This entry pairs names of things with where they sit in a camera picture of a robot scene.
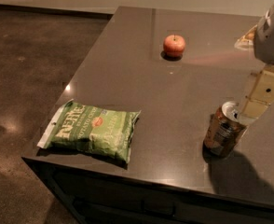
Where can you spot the red apple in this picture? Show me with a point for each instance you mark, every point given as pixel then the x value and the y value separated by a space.
pixel 174 46

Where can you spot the orange soda can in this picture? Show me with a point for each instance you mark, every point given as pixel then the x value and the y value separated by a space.
pixel 225 130

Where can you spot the green potato chip bag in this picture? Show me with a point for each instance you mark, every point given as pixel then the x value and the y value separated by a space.
pixel 92 130

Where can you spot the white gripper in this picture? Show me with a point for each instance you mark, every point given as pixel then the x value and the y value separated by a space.
pixel 269 41

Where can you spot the dark cabinet drawer front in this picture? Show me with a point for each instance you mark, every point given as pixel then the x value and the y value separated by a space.
pixel 95 198

